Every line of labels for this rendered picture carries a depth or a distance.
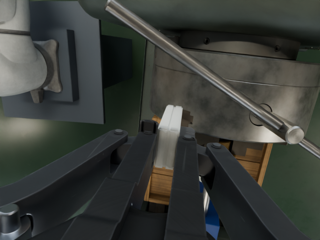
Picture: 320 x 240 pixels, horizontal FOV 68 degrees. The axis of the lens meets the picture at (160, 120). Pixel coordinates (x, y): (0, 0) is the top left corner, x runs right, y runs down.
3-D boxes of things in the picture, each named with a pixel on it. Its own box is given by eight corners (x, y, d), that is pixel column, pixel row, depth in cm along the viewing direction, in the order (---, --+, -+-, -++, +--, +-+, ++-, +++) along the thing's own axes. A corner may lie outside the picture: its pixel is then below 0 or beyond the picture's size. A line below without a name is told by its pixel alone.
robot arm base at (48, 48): (20, 100, 90) (8, 103, 85) (10, 38, 83) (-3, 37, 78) (64, 103, 87) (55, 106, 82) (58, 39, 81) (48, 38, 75)
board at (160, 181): (154, 114, 76) (152, 117, 72) (271, 131, 71) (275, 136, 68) (146, 194, 85) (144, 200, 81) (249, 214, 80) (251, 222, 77)
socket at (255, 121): (266, 106, 37) (276, 111, 34) (253, 123, 38) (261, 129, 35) (251, 95, 36) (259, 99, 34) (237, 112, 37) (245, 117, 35)
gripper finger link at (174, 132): (168, 129, 16) (179, 131, 16) (175, 105, 22) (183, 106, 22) (163, 169, 17) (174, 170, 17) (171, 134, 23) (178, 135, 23)
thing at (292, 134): (262, 107, 37) (309, 133, 26) (253, 118, 38) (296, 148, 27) (251, 100, 37) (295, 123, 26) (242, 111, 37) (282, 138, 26)
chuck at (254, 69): (153, 44, 61) (159, 45, 31) (270, 57, 63) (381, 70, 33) (151, 58, 62) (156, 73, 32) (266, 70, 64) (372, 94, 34)
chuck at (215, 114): (151, 58, 62) (156, 73, 32) (266, 70, 64) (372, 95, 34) (148, 92, 64) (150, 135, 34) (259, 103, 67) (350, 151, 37)
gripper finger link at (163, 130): (163, 169, 17) (153, 167, 17) (171, 134, 23) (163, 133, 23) (168, 129, 16) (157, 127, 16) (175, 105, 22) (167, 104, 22)
